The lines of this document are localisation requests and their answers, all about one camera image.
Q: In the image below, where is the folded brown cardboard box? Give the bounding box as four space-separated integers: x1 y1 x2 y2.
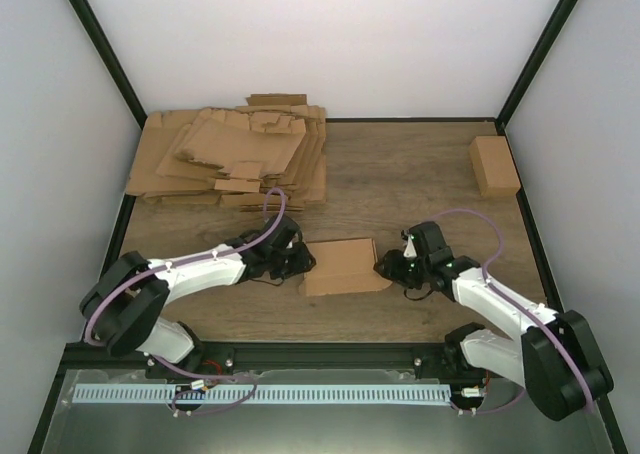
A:
469 135 521 198

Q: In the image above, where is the brown cardboard box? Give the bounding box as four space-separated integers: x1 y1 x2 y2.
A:
299 238 392 297
469 135 521 198

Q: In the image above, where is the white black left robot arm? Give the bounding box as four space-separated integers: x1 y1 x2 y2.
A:
79 216 316 378

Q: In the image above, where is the black right corner frame post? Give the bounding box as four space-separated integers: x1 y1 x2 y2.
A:
495 0 580 136

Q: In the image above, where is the clear acrylic front plate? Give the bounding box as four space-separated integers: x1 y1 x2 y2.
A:
38 371 616 453

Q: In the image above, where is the black corner frame post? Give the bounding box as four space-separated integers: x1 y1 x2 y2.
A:
67 0 147 128
495 0 580 136

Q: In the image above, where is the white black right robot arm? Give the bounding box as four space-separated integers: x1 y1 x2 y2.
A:
374 221 614 421

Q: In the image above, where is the light blue slotted strip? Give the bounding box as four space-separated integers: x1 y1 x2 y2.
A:
71 384 451 407

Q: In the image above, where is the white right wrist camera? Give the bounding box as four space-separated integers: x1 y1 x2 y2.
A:
401 230 417 259

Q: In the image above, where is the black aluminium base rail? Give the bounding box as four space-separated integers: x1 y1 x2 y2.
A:
59 341 594 381

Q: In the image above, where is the stack of flat cardboard blanks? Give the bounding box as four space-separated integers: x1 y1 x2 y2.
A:
126 94 327 212

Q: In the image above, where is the black left corner frame post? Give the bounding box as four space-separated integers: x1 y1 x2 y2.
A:
67 0 147 128

